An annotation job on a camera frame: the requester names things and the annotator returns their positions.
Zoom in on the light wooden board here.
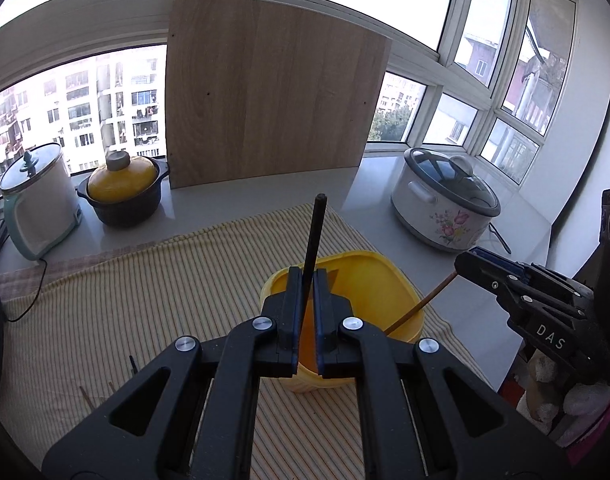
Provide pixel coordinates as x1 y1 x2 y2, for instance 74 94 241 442
164 0 392 190

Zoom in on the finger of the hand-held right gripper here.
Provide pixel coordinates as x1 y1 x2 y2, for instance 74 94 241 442
469 247 594 295
454 251 594 319

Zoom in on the yellow striped cloth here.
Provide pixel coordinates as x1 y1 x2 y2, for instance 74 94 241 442
0 202 502 480

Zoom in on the yellow plastic container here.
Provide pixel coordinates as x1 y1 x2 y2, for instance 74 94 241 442
260 250 426 395

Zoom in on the white floral slow cooker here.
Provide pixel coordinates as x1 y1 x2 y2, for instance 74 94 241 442
389 157 492 253

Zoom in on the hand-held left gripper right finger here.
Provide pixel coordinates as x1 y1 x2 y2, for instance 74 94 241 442
314 268 572 480

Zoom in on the black slow cooker cord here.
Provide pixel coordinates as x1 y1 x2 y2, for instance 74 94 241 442
487 222 512 254

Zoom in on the brown cloth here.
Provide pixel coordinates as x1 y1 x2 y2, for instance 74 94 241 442
0 240 186 302

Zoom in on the black power cable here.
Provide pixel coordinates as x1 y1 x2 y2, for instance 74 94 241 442
4 257 49 324

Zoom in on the black ceramic pot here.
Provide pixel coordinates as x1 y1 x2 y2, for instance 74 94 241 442
75 159 171 229

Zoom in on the glass lid with teal knob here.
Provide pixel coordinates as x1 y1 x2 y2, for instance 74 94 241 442
0 142 64 197

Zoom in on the white window frame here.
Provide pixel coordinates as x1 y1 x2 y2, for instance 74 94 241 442
0 0 579 211

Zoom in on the yellow pot lid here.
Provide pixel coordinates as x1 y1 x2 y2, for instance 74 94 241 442
87 149 161 204

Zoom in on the white and teal electric cooker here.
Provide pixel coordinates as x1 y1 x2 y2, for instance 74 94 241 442
2 157 84 261

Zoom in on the glass slow cooker lid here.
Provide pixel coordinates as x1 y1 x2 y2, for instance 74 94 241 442
403 146 502 217

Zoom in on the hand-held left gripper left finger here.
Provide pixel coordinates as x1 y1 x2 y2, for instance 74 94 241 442
41 266 306 480

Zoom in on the person's right hand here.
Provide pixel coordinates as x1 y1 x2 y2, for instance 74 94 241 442
515 347 610 448

